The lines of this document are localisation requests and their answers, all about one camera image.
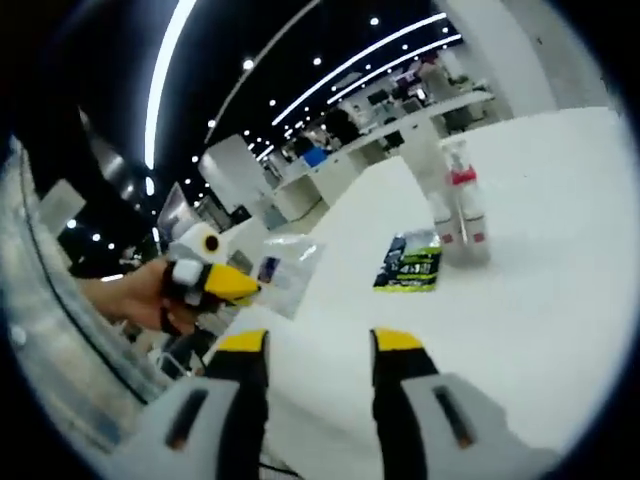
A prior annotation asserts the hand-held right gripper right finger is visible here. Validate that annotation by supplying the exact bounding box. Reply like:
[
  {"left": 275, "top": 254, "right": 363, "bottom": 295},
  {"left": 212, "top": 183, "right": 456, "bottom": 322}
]
[{"left": 369, "top": 326, "right": 557, "bottom": 480}]

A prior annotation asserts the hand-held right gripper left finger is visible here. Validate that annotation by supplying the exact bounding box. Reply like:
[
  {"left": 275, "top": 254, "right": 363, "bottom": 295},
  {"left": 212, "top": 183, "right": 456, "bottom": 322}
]
[{"left": 107, "top": 327, "right": 272, "bottom": 480}]

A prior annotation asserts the small clear plastic packet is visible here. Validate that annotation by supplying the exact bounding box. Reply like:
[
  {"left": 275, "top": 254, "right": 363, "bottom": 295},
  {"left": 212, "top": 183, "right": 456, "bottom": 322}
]
[{"left": 257, "top": 237, "right": 326, "bottom": 319}]

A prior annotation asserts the small white bottle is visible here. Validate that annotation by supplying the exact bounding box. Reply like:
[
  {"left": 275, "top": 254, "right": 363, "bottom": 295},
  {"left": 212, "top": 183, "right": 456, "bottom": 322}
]
[{"left": 432, "top": 197, "right": 464, "bottom": 256}]

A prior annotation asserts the red-collared white skincare bottle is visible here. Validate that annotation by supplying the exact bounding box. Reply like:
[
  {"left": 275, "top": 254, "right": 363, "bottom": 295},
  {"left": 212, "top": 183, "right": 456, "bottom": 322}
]
[{"left": 439, "top": 139, "right": 484, "bottom": 221}]

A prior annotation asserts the green and black packet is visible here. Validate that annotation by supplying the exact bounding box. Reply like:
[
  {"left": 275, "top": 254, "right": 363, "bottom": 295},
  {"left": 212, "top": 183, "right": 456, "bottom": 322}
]
[{"left": 373, "top": 229, "right": 444, "bottom": 294}]

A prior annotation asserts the person in plaid shirt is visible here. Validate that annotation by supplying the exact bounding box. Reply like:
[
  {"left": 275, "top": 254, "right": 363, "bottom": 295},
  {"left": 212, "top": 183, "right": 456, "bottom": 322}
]
[{"left": 0, "top": 139, "right": 166, "bottom": 451}]

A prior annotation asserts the row of white office desks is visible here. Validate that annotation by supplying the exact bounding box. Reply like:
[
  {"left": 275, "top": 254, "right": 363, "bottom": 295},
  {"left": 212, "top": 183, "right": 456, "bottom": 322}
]
[{"left": 272, "top": 82, "right": 501, "bottom": 221}]

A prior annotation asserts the long ceiling light strip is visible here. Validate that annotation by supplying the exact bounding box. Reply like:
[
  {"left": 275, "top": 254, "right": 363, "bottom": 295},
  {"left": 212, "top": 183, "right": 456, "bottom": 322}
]
[{"left": 144, "top": 0, "right": 199, "bottom": 169}]

